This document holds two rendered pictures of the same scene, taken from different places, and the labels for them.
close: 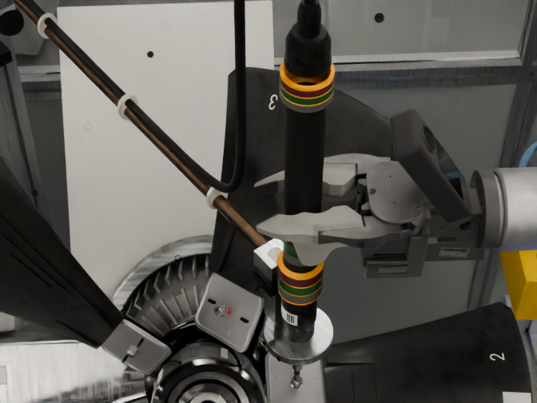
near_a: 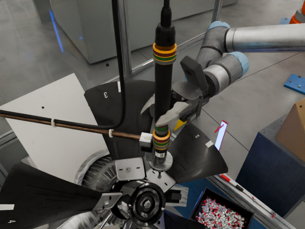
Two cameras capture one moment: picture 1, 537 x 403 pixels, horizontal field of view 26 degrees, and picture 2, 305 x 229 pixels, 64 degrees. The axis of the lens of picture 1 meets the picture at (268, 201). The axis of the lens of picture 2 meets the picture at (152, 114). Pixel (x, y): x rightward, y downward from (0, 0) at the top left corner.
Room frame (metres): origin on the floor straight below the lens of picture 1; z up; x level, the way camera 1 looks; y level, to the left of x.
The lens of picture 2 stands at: (0.39, 0.24, 1.87)
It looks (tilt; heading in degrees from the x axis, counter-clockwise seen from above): 45 degrees down; 320
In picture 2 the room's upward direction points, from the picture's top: straight up
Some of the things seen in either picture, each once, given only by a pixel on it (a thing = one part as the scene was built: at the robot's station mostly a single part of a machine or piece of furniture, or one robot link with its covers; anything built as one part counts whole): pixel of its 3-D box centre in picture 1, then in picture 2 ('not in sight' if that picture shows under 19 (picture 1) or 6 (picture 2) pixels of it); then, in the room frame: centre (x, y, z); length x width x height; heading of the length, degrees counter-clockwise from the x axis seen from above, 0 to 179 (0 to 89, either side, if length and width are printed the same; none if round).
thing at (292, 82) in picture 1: (307, 83); (164, 52); (0.68, -0.03, 1.63); 0.04 x 0.04 x 0.03
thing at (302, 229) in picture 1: (310, 242); (172, 121); (0.65, -0.04, 1.47); 0.09 x 0.03 x 0.06; 103
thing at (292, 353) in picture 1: (292, 302); (157, 150); (0.68, -0.02, 1.33); 0.09 x 0.07 x 0.10; 38
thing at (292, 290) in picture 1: (300, 273); (161, 138); (0.68, -0.03, 1.39); 0.04 x 0.04 x 0.01
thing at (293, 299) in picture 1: (300, 282); (160, 141); (0.68, -0.03, 1.37); 0.04 x 0.04 x 0.01
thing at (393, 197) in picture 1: (423, 217); (192, 96); (0.68, -0.14, 1.46); 0.12 x 0.08 x 0.09; 93
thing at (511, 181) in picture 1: (512, 205); (211, 80); (0.69, -0.22, 1.47); 0.08 x 0.05 x 0.08; 3
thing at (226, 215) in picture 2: not in sight; (221, 220); (0.51, -0.24, 0.84); 0.19 x 0.14 x 0.04; 17
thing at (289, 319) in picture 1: (302, 205); (162, 110); (0.68, -0.03, 1.48); 0.04 x 0.04 x 0.46
